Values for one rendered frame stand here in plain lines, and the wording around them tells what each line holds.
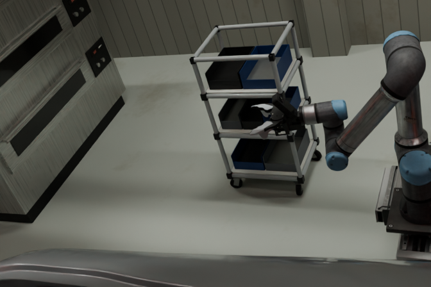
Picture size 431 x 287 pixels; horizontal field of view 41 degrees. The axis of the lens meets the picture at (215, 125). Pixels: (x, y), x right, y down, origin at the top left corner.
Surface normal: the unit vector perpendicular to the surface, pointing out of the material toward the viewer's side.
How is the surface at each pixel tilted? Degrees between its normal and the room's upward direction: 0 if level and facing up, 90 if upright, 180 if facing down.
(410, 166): 7
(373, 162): 0
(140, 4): 90
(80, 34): 90
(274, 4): 90
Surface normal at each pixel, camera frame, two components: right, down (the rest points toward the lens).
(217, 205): -0.25, -0.80
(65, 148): 0.91, -0.01
